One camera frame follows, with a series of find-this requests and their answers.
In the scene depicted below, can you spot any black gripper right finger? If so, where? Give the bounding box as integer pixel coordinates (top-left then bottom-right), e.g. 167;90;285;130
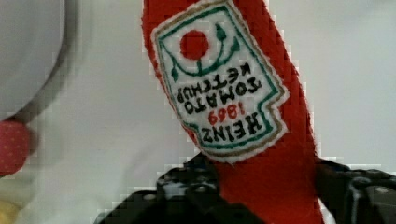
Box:
315;159;396;224

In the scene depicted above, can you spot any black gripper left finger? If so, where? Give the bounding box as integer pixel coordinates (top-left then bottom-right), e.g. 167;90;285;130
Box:
94;154;265;224

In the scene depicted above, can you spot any red plush ketchup bottle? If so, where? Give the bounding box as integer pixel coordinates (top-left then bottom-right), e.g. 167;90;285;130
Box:
142;0;324;224

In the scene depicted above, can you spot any red strawberry by banana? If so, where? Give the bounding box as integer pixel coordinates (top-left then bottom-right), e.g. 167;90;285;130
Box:
0;120;31;177

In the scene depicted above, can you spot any purple round plate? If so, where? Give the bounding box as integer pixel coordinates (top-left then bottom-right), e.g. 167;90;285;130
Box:
0;0;77;120

